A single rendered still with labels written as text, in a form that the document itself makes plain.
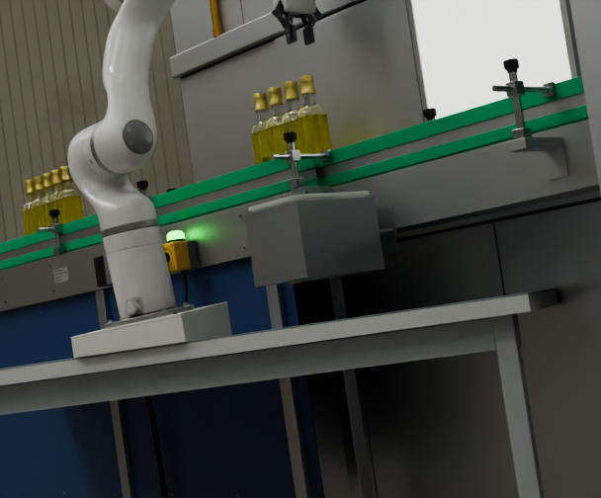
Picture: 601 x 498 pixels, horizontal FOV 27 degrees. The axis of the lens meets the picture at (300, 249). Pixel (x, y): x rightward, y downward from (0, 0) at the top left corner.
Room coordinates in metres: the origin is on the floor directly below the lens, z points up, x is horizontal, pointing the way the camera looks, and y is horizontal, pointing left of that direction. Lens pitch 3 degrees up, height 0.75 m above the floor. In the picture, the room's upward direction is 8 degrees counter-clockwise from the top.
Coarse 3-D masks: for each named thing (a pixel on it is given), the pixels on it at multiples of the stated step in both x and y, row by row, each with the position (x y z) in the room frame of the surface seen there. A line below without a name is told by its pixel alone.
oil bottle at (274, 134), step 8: (272, 120) 2.98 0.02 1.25; (280, 120) 2.97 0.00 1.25; (272, 128) 2.98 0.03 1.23; (280, 128) 2.97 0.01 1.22; (272, 136) 2.99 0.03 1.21; (280, 136) 2.97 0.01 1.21; (272, 144) 2.99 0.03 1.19; (280, 144) 2.97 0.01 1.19; (272, 152) 2.99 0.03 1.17; (280, 152) 2.97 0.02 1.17
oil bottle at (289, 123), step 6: (288, 114) 2.94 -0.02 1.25; (294, 114) 2.93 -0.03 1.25; (282, 120) 2.96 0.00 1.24; (288, 120) 2.94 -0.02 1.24; (294, 120) 2.92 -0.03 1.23; (282, 126) 2.96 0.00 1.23; (288, 126) 2.94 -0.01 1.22; (294, 126) 2.93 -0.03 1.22; (288, 150) 2.95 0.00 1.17; (300, 150) 2.92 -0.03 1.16
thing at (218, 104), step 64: (192, 0) 3.45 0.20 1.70; (256, 0) 3.25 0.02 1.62; (320, 0) 3.03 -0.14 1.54; (192, 64) 3.45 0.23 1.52; (256, 64) 3.27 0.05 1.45; (192, 128) 3.52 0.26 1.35; (384, 256) 3.00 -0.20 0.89; (448, 256) 2.84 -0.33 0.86; (512, 256) 2.70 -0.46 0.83; (576, 256) 2.58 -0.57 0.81; (320, 320) 3.19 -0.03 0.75
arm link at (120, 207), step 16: (80, 144) 2.54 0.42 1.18; (80, 160) 2.55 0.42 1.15; (80, 176) 2.56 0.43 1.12; (96, 176) 2.56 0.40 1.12; (112, 176) 2.55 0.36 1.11; (96, 192) 2.55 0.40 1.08; (112, 192) 2.55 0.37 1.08; (128, 192) 2.55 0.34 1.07; (96, 208) 2.53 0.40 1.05; (112, 208) 2.51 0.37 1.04; (128, 208) 2.50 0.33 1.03; (144, 208) 2.52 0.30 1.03; (112, 224) 2.51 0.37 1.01; (128, 224) 2.50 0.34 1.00; (144, 224) 2.51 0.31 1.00
